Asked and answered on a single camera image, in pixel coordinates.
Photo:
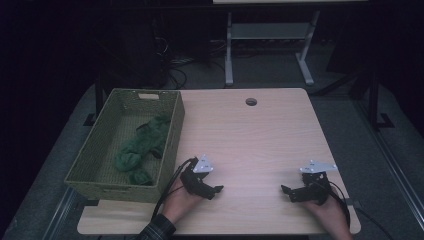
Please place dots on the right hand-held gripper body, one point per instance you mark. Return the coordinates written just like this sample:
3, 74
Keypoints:
316, 190

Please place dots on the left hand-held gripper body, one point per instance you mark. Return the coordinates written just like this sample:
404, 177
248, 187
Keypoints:
193, 180

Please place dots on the green plush garment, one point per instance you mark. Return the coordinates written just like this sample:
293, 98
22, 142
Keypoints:
143, 143

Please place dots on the green woven basket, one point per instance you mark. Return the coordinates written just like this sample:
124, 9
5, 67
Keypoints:
100, 156

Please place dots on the person's left hand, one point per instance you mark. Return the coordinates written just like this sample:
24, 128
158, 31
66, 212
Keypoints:
180, 203

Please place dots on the person's right hand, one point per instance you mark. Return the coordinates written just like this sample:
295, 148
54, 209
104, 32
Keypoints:
333, 216

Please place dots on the black stand leg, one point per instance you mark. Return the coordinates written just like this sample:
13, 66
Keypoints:
375, 100
98, 100

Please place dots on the grey metal stand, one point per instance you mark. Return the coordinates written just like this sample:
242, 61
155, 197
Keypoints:
270, 31

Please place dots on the metal floor rail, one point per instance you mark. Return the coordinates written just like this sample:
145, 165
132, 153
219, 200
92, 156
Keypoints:
61, 213
393, 166

